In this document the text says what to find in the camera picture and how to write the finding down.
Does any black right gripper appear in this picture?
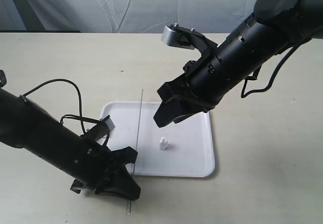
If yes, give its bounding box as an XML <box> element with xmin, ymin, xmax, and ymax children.
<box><xmin>153</xmin><ymin>54</ymin><xmax>227</xmax><ymax>128</ymax></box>

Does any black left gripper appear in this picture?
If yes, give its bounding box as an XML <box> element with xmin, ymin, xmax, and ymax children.
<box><xmin>70</xmin><ymin>138</ymin><xmax>141</xmax><ymax>200</ymax></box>

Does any thin metal skewer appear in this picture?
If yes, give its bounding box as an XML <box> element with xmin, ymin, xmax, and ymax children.
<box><xmin>127</xmin><ymin>88</ymin><xmax>144</xmax><ymax>215</ymax></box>

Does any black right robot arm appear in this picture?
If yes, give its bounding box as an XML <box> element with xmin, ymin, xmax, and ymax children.
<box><xmin>153</xmin><ymin>0</ymin><xmax>322</xmax><ymax>128</ymax></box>

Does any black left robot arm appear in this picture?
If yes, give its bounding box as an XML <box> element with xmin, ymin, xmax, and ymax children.
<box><xmin>1</xmin><ymin>90</ymin><xmax>141</xmax><ymax>201</ymax></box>

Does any white plastic tray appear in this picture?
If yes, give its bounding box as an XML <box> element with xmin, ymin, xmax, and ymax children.
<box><xmin>100</xmin><ymin>101</ymin><xmax>216</xmax><ymax>178</ymax></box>

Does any grey backdrop curtain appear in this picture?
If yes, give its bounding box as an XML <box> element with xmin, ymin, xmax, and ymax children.
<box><xmin>1</xmin><ymin>0</ymin><xmax>256</xmax><ymax>33</ymax></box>

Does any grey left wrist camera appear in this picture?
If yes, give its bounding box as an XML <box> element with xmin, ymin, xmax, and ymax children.
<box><xmin>83</xmin><ymin>115</ymin><xmax>116</xmax><ymax>144</ymax></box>

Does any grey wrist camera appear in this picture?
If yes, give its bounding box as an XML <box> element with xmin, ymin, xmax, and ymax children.
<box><xmin>161</xmin><ymin>24</ymin><xmax>218</xmax><ymax>54</ymax></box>
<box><xmin>83</xmin><ymin>115</ymin><xmax>116</xmax><ymax>144</ymax></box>

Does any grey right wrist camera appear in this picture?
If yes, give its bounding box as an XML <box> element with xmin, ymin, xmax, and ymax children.
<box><xmin>161</xmin><ymin>24</ymin><xmax>218</xmax><ymax>54</ymax></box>

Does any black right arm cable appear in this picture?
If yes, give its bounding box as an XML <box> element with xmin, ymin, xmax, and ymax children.
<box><xmin>241</xmin><ymin>36</ymin><xmax>313</xmax><ymax>98</ymax></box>

